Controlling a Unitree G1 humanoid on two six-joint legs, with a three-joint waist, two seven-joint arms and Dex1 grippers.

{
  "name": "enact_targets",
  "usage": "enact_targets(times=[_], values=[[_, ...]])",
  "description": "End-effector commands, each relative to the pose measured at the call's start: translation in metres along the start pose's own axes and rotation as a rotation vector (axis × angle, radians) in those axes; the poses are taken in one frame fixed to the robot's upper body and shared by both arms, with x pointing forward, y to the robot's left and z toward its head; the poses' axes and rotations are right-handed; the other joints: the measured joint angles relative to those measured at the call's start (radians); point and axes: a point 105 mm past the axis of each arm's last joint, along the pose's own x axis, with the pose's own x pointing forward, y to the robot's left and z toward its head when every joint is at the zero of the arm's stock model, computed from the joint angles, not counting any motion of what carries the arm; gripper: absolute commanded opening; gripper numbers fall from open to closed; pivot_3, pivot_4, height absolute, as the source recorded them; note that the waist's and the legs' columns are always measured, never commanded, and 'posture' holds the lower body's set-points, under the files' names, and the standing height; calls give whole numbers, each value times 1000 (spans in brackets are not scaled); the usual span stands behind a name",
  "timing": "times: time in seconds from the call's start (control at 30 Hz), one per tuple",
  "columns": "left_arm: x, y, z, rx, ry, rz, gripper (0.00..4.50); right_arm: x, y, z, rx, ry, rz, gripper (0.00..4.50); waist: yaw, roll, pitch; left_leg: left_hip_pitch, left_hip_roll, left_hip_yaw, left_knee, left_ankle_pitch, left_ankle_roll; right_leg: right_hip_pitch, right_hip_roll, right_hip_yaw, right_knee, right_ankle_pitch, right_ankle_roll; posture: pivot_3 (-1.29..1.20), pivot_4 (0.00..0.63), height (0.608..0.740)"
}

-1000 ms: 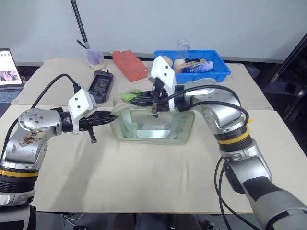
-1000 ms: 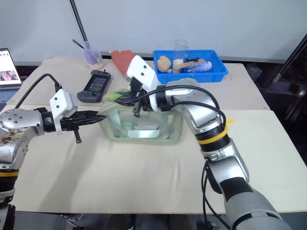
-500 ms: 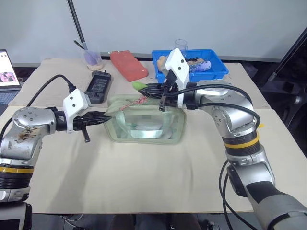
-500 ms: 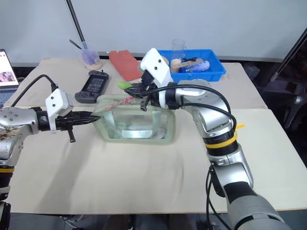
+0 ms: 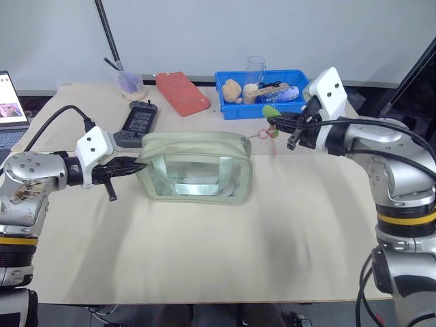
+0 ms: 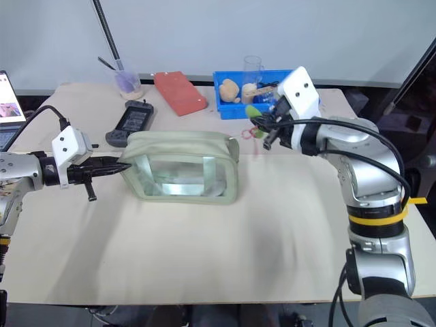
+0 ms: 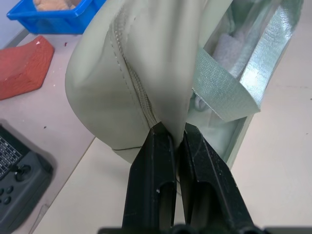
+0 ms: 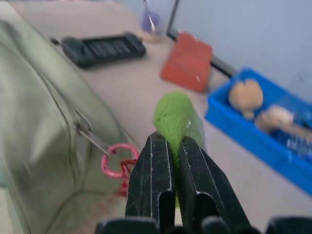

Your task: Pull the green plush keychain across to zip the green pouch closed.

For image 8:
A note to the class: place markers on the blue plastic bin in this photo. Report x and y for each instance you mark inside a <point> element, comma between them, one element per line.
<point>246,136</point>

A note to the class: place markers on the purple cup with tools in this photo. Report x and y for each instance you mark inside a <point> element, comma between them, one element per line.
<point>151,23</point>

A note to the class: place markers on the black keyboard-like device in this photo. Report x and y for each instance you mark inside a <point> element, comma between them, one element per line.
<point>103,50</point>

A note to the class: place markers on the tan plush toy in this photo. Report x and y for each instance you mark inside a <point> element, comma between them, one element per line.
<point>275,119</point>

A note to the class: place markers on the green fabric pouch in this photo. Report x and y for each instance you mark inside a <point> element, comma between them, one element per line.
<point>41,126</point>

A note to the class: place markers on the black metal frame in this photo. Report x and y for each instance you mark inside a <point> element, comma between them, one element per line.
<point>220,64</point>

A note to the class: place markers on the red flat box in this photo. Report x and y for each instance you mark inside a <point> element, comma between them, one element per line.
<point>186,63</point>

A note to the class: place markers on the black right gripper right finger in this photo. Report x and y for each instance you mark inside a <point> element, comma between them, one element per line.
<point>207,185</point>

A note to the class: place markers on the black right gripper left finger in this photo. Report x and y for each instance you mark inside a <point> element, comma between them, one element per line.
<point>148,185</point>

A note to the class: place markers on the beige plush toy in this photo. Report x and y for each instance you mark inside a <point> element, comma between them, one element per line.
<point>246,96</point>

